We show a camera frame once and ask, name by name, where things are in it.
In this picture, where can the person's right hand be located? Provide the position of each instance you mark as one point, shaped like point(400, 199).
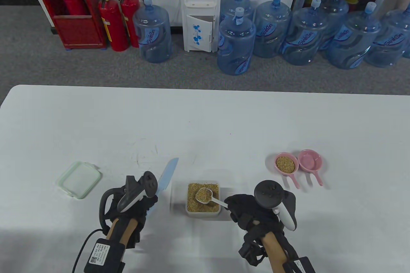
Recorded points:
point(245, 207)

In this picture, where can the person's left hand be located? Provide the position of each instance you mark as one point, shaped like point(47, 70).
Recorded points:
point(141, 210)

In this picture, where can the white coffee spoon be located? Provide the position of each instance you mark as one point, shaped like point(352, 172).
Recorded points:
point(217, 202)

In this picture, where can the clear plastic container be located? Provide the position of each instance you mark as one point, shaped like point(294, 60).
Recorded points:
point(205, 214)

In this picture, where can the light blue knife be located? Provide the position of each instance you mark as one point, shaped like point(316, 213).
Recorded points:
point(168, 172)

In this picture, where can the white sesame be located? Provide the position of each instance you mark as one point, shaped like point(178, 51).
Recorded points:
point(193, 205)

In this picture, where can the small white sesame portion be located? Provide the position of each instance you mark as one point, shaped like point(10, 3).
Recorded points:
point(285, 164)

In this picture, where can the clear green-rimmed container lid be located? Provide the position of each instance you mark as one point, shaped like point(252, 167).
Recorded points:
point(80, 180)

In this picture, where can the person's left forearm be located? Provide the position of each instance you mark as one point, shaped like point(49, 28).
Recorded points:
point(121, 229)

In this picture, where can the person's right forearm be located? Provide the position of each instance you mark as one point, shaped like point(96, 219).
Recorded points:
point(275, 250)

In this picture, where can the black white right hand controller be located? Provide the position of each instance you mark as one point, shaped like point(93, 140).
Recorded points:
point(269, 193)

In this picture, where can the row of blue water jugs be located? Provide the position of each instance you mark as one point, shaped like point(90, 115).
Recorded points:
point(237, 42)

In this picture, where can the red fire extinguisher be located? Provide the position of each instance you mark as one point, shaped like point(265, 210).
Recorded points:
point(129, 10)
point(73, 5)
point(113, 26)

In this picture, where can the red fire extinguisher cabinet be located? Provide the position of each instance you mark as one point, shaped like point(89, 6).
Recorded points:
point(77, 29)

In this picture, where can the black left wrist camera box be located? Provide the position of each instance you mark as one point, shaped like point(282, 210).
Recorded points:
point(104, 255)

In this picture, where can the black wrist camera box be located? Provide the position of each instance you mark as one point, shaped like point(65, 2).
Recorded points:
point(299, 265)
point(104, 255)

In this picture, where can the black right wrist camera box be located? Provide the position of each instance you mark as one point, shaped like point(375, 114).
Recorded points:
point(299, 265)

